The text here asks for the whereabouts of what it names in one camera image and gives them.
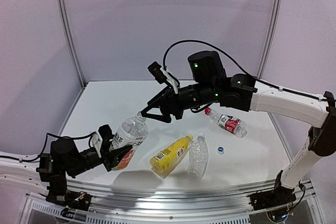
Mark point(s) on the yellow drink bottle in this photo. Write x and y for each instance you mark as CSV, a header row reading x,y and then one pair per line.
x,y
167,159

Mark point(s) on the front aluminium rail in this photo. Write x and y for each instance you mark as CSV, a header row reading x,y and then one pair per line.
x,y
122,205

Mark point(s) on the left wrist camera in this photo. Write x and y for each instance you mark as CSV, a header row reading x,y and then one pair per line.
x,y
96,142

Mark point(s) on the aluminium frame post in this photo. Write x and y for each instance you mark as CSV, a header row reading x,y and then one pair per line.
x,y
70,42
269,37

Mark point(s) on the fruit tea bottle white label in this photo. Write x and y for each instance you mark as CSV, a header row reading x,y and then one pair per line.
x,y
133,131

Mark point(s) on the left aluminium frame post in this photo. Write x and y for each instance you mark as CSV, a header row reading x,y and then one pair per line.
x,y
70,42

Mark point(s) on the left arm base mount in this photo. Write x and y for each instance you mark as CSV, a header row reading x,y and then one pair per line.
x,y
70,200

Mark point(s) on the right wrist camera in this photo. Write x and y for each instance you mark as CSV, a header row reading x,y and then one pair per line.
x,y
163,75

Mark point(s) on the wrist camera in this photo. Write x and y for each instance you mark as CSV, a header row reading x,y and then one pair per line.
x,y
96,142
163,75

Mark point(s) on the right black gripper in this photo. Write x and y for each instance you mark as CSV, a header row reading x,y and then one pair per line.
x,y
172,102

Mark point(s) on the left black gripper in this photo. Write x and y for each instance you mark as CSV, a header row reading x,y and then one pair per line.
x,y
105,154

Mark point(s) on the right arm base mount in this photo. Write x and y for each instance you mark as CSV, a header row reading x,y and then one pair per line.
x,y
280,199

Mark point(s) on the clear empty plastic bottle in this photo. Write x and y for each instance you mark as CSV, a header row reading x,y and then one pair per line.
x,y
198,157

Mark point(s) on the blue white bottle cap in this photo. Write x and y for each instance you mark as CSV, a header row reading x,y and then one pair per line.
x,y
220,150

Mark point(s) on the right aluminium frame post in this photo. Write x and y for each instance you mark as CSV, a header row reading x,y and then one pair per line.
x,y
269,37

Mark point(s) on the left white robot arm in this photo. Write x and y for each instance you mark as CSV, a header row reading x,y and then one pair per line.
x,y
63,156

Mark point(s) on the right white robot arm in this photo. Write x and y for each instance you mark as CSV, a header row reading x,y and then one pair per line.
x,y
246,93

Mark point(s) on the red label water bottle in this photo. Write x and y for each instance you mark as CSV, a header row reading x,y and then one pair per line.
x,y
230,124

